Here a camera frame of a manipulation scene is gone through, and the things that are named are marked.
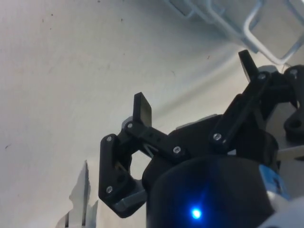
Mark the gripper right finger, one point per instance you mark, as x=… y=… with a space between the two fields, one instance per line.
x=237 y=114

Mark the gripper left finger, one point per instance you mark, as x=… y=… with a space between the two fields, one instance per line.
x=108 y=166

